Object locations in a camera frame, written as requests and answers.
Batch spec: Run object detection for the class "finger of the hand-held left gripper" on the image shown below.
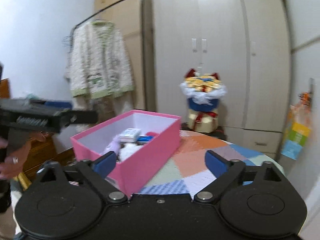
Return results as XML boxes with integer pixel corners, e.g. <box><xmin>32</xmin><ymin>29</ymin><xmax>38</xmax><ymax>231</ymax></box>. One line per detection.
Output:
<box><xmin>44</xmin><ymin>101</ymin><xmax>73</xmax><ymax>109</ymax></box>
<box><xmin>61</xmin><ymin>110</ymin><xmax>98</xmax><ymax>125</ymax></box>

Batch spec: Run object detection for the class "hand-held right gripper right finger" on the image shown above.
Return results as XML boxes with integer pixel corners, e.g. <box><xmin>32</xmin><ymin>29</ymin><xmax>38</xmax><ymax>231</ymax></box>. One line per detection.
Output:
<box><xmin>194</xmin><ymin>150</ymin><xmax>283</xmax><ymax>204</ymax></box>

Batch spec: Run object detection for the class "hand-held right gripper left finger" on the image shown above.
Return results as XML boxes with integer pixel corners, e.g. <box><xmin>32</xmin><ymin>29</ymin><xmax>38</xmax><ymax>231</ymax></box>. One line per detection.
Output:
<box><xmin>37</xmin><ymin>151</ymin><xmax>129</xmax><ymax>204</ymax></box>

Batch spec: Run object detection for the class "purple plush toy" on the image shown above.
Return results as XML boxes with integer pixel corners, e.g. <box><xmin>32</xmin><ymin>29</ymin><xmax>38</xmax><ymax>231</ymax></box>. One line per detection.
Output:
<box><xmin>104</xmin><ymin>135</ymin><xmax>122</xmax><ymax>154</ymax></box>

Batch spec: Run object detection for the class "white plush cat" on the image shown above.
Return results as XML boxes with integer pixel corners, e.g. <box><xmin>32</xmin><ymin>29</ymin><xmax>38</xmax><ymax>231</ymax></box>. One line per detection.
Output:
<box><xmin>119</xmin><ymin>142</ymin><xmax>147</xmax><ymax>160</ymax></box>

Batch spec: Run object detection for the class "white tissue pack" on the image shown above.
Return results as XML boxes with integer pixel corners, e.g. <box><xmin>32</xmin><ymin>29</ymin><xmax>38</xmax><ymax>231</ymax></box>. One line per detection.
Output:
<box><xmin>119</xmin><ymin>128</ymin><xmax>142</xmax><ymax>143</ymax></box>

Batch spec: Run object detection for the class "pink cardboard box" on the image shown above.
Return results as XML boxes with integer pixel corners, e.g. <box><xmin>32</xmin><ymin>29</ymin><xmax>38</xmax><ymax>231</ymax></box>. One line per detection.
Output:
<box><xmin>70</xmin><ymin>109</ymin><xmax>182</xmax><ymax>197</ymax></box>

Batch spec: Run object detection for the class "blue wet wipes pack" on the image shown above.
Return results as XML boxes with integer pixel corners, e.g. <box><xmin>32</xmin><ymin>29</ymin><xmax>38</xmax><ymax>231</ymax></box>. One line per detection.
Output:
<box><xmin>136</xmin><ymin>135</ymin><xmax>154</xmax><ymax>145</ymax></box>

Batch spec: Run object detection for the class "person's left hand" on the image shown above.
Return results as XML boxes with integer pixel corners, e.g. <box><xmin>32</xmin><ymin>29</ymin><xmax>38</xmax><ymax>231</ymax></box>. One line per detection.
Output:
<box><xmin>0</xmin><ymin>132</ymin><xmax>47</xmax><ymax>180</ymax></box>

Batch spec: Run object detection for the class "brown wooden furniture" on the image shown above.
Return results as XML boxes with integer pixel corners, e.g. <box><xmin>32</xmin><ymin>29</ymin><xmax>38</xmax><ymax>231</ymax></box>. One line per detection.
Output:
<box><xmin>0</xmin><ymin>78</ymin><xmax>59</xmax><ymax>190</ymax></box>

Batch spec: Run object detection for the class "cream fleece robe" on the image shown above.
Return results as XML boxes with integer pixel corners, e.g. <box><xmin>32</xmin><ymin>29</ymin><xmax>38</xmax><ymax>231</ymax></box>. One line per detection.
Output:
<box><xmin>64</xmin><ymin>21</ymin><xmax>135</xmax><ymax>130</ymax></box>

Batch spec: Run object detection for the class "yellow flower bouquet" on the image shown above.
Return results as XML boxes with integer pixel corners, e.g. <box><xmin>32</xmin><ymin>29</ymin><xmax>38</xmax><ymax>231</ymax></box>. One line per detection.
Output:
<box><xmin>179</xmin><ymin>68</ymin><xmax>227</xmax><ymax>133</ymax></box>

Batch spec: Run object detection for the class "colourful hanging gift bag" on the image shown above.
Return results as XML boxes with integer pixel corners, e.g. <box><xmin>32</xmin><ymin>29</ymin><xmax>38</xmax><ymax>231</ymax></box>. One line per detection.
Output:
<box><xmin>280</xmin><ymin>77</ymin><xmax>314</xmax><ymax>161</ymax></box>

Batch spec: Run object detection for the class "black clothes rack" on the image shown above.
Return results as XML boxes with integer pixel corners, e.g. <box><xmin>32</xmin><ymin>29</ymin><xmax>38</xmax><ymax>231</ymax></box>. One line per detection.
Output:
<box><xmin>70</xmin><ymin>0</ymin><xmax>148</xmax><ymax>110</ymax></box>

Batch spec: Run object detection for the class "light wooden panel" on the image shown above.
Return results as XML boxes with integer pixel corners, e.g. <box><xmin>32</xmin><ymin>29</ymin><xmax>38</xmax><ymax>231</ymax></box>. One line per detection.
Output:
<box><xmin>94</xmin><ymin>0</ymin><xmax>153</xmax><ymax>110</ymax></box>

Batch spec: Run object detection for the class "beige wardrobe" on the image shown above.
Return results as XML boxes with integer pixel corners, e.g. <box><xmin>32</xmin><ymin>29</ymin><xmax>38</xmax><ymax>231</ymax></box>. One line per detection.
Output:
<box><xmin>149</xmin><ymin>0</ymin><xmax>293</xmax><ymax>154</ymax></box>

